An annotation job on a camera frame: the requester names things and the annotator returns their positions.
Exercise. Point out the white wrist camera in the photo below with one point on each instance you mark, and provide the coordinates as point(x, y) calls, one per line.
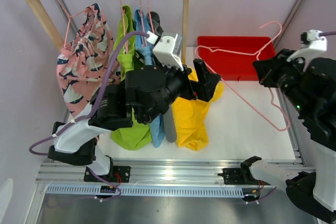
point(313, 44)
point(167, 48)

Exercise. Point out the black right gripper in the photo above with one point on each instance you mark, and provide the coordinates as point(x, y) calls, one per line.
point(266, 70)

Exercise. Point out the light blue shorts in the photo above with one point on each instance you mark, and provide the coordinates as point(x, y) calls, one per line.
point(144, 53)

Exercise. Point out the yellow shorts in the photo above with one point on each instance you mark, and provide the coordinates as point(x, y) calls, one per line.
point(189, 118)

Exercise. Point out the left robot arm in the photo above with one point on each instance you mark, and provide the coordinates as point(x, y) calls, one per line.
point(75, 142)

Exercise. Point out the lime green shorts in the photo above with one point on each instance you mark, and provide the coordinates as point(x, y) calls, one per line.
point(139, 135)

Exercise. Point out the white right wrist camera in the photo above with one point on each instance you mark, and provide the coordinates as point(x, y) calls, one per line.
point(313, 44)

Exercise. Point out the grey shorts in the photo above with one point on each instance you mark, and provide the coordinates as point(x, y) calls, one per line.
point(168, 120)

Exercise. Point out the pink hanger of blue shorts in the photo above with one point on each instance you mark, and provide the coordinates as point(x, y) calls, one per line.
point(142, 21)

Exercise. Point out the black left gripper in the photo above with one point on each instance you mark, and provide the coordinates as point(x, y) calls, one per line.
point(203, 89)

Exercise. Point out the aluminium mounting rail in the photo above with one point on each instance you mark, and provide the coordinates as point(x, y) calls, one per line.
point(147, 173)

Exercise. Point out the pink hanger of green shorts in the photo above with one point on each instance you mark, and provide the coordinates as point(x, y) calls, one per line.
point(124, 29)

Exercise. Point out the pink shark print shorts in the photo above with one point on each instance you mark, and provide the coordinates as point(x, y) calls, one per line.
point(82, 63)

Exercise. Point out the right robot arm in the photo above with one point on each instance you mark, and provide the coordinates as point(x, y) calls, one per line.
point(312, 192)

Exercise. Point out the slotted cable duct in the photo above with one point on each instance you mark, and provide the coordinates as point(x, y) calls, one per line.
point(162, 191)

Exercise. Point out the pink hanger of grey shorts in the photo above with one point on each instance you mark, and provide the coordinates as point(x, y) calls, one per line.
point(150, 17)

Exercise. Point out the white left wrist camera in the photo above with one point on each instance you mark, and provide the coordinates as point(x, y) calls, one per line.
point(167, 48)

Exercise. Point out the red plastic tray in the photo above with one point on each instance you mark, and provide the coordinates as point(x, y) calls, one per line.
point(232, 56)

